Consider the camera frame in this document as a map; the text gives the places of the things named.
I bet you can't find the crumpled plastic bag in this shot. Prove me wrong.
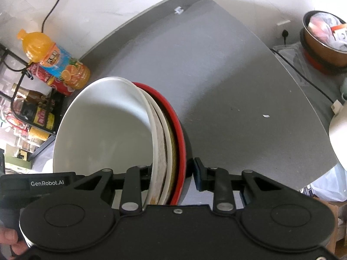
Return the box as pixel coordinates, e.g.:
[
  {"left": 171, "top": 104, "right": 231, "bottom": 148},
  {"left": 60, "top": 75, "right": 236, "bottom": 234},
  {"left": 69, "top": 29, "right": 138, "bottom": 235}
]
[{"left": 308, "top": 12, "right": 347, "bottom": 52}]

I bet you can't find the orange juice bottle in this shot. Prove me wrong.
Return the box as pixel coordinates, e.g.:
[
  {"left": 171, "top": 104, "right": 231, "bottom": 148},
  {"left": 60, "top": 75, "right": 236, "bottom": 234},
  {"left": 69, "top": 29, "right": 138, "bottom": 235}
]
[{"left": 17, "top": 29, "right": 91, "bottom": 90}]

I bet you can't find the clear plastic bag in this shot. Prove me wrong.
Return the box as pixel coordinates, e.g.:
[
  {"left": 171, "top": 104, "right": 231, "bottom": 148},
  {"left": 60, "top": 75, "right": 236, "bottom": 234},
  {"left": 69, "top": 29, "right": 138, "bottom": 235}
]
[{"left": 300, "top": 165, "right": 347, "bottom": 202}]

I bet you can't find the thin black wall cable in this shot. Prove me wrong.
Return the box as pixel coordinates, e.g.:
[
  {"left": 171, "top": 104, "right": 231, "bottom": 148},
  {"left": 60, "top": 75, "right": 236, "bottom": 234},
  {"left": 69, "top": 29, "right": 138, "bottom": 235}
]
[{"left": 41, "top": 0, "right": 67, "bottom": 33}]

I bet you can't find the black power cable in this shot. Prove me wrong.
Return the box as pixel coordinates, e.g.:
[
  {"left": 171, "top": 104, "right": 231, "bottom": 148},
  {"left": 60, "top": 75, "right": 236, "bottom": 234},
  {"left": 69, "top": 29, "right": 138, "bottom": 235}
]
[{"left": 270, "top": 48, "right": 336, "bottom": 104}]

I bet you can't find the white round appliance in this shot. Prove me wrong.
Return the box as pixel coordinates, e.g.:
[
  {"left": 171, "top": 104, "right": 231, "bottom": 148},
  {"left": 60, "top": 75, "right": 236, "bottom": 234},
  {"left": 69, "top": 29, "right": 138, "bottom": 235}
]
[{"left": 329, "top": 108, "right": 347, "bottom": 170}]

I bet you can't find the person's left hand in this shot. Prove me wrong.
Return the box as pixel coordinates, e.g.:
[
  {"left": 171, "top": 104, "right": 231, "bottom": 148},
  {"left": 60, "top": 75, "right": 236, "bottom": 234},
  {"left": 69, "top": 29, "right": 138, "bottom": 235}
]
[{"left": 0, "top": 227, "right": 28, "bottom": 259}]

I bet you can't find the red printed package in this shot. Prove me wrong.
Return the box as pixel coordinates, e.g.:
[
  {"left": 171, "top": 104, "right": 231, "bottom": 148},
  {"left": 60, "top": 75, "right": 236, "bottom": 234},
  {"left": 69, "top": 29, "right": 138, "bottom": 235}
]
[{"left": 27, "top": 63, "right": 75, "bottom": 96}]

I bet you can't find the red plate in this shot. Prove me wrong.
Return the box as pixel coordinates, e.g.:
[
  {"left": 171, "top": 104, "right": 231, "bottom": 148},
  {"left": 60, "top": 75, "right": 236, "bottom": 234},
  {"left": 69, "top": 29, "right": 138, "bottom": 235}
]
[{"left": 131, "top": 81, "right": 187, "bottom": 206}]

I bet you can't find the brown metal pot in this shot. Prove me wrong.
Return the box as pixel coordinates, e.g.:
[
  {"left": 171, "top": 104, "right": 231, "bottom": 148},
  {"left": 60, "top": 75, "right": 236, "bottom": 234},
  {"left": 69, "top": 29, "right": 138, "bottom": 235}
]
[{"left": 302, "top": 10, "right": 347, "bottom": 67}]

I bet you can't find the red and black cooker base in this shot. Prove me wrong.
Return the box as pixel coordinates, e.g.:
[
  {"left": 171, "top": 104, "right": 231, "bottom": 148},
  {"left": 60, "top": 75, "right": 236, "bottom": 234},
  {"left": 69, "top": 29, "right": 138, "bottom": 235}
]
[{"left": 299, "top": 30, "right": 347, "bottom": 76}]

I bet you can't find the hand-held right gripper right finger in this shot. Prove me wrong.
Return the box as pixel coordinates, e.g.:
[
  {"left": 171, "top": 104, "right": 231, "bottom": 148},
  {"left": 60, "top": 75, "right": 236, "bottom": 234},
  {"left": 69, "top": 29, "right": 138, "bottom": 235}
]
[{"left": 193, "top": 158, "right": 299, "bottom": 214}]

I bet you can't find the black metal rack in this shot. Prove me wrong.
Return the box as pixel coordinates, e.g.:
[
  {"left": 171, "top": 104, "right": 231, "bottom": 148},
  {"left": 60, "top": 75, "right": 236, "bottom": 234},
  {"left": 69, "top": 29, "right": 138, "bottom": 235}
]
[{"left": 0, "top": 43, "right": 65, "bottom": 166}]

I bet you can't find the green cardboard box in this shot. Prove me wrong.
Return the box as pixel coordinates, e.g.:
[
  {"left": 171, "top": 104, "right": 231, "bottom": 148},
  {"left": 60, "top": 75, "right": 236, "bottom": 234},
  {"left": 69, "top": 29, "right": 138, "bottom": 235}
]
[{"left": 4, "top": 152, "right": 33, "bottom": 170}]

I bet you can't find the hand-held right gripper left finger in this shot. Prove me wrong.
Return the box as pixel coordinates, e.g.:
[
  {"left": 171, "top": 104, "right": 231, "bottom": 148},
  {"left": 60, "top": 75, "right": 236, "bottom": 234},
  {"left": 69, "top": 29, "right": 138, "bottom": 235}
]
[{"left": 58, "top": 164, "right": 154, "bottom": 214}]

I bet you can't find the large white bowl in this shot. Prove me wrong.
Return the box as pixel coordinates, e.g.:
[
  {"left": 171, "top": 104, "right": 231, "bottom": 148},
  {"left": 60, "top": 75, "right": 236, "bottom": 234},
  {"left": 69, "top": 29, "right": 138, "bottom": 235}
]
[{"left": 52, "top": 76, "right": 159, "bottom": 206}]

